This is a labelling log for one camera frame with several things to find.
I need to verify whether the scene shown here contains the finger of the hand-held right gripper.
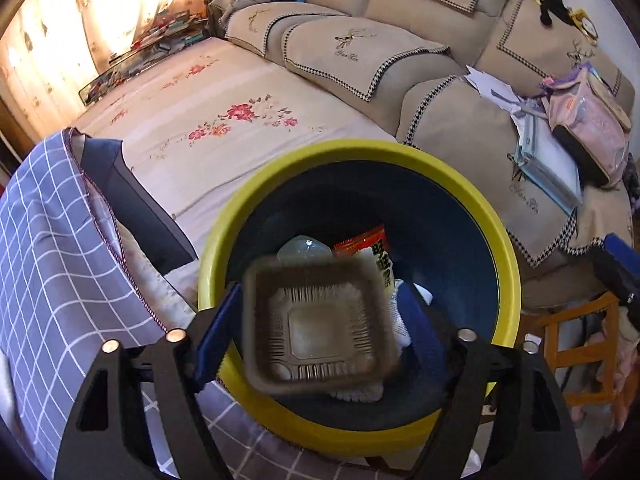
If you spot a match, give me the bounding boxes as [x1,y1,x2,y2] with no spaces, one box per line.
[589,232,640,308]

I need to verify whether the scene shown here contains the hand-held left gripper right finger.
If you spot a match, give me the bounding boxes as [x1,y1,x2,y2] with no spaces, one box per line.
[397,282,583,480]

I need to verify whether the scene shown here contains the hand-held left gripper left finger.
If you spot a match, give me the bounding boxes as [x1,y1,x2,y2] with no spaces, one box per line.
[54,282,242,480]

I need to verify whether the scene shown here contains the yellow-rimmed dark bin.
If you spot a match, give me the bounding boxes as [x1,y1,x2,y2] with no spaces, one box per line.
[197,139,522,457]

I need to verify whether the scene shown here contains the red snack packet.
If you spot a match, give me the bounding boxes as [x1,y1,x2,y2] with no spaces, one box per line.
[333,225,397,302]

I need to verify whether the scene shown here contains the brown plastic food tray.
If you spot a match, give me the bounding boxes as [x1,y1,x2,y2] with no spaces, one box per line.
[241,255,402,399]

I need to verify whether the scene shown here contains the clear plastic bottle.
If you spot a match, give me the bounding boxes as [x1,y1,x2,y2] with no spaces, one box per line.
[277,235,334,264]

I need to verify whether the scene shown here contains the orange wooden stool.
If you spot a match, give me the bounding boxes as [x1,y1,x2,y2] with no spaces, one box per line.
[520,291,632,409]

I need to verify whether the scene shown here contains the stack of document folders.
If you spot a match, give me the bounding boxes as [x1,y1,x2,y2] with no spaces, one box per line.
[511,110,584,215]

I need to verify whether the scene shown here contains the pink backpack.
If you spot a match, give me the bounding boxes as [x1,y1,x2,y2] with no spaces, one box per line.
[541,62,634,189]

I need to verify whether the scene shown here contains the blue checked tablecloth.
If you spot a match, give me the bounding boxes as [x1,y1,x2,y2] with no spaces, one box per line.
[0,129,396,480]

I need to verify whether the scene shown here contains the floral cream cloth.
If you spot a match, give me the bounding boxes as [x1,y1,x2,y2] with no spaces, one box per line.
[75,36,402,261]

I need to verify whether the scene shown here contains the loose white papers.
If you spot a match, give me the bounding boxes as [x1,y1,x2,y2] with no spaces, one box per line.
[464,64,527,112]

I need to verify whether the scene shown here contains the black mouse plush toy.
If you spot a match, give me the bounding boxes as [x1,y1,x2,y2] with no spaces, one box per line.
[506,0,601,42]

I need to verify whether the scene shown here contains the beige covered sofa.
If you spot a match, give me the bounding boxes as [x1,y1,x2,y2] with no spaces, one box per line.
[206,0,640,312]

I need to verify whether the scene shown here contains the glass table with clutter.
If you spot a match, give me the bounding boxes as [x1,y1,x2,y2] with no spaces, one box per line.
[77,10,211,107]

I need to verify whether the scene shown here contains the cream patterned curtains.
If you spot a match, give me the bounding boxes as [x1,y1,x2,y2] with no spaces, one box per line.
[0,0,202,128]

